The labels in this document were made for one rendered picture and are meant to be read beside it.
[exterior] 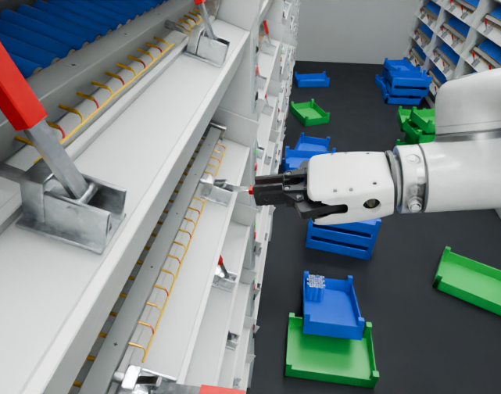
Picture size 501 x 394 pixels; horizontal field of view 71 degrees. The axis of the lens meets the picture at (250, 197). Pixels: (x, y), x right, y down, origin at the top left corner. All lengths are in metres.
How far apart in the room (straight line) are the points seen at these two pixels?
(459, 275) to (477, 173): 1.41
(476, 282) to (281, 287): 0.84
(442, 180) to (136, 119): 0.33
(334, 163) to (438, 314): 1.27
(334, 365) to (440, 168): 1.06
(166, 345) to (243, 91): 0.39
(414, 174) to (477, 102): 0.10
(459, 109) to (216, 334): 0.44
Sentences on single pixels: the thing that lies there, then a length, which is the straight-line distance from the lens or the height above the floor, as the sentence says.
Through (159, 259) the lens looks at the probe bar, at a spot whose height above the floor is 0.97.
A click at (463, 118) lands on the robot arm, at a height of 1.07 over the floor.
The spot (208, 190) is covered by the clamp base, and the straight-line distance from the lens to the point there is 0.48.
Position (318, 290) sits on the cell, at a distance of 1.48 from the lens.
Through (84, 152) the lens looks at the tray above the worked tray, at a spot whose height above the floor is 1.13.
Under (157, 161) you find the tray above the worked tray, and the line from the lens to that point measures 0.24.
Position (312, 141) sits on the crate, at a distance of 2.55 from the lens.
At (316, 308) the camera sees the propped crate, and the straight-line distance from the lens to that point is 1.46.
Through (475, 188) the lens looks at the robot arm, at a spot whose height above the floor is 1.01.
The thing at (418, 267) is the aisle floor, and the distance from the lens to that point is 1.81.
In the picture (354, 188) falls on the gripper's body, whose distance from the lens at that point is 0.43.
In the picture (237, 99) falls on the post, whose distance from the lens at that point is 0.60.
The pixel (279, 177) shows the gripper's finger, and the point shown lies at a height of 0.97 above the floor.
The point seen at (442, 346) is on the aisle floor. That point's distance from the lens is 1.59.
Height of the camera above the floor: 1.24
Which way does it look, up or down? 38 degrees down
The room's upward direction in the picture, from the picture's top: straight up
